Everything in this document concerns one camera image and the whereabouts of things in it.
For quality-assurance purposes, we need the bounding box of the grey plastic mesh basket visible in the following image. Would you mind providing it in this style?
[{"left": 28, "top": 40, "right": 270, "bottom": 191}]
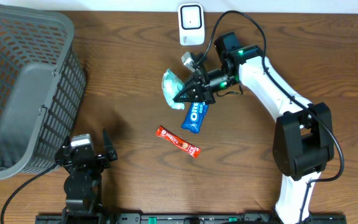
[{"left": 0, "top": 4, "right": 86, "bottom": 180}]

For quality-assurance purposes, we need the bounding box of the blue Oreo cookie pack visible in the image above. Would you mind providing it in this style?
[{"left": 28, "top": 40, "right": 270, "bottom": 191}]
[{"left": 181, "top": 102, "right": 209, "bottom": 134}]

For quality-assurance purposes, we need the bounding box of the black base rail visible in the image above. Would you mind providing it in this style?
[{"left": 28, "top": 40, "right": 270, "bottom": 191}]
[{"left": 35, "top": 212, "right": 347, "bottom": 224}]

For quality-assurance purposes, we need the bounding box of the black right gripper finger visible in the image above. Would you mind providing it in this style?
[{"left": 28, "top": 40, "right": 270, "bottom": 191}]
[
  {"left": 173, "top": 85, "right": 204, "bottom": 103},
  {"left": 184, "top": 73, "right": 200, "bottom": 89}
]

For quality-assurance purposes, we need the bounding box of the white barcode scanner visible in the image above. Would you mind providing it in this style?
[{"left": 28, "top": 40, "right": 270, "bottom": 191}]
[{"left": 178, "top": 3, "right": 205, "bottom": 46}]

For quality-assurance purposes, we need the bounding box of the red Nescafe stick sachet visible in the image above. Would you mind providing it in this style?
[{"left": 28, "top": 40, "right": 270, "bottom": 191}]
[{"left": 155, "top": 126, "right": 201, "bottom": 158}]

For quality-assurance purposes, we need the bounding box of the mint green wipes packet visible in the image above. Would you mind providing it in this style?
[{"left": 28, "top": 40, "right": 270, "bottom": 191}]
[{"left": 162, "top": 69, "right": 185, "bottom": 110}]

